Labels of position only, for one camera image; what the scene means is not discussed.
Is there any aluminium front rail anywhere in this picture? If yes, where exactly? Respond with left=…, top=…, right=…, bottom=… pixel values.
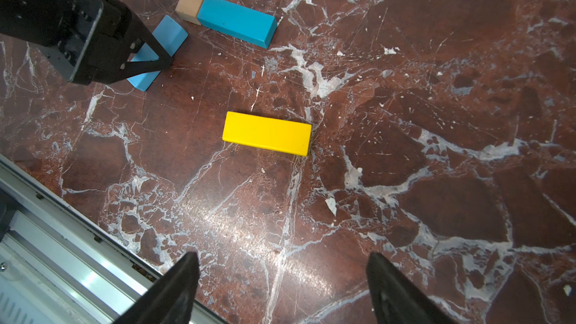
left=1, top=157, right=220, bottom=323

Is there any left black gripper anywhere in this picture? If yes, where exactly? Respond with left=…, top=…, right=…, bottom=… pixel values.
left=1, top=0, right=173, bottom=85

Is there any teal block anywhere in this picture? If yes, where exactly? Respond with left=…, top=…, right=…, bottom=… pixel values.
left=196, top=0, right=278, bottom=49

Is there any long yellow block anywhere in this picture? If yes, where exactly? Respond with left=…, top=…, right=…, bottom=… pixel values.
left=222, top=112, right=312, bottom=157

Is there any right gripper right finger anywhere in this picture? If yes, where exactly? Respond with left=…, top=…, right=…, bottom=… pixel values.
left=366, top=252, right=454, bottom=323

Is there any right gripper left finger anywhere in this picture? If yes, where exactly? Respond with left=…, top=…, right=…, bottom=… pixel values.
left=115, top=252, right=200, bottom=324

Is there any light blue block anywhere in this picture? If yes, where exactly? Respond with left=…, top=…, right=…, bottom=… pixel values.
left=127, top=14, right=190, bottom=92

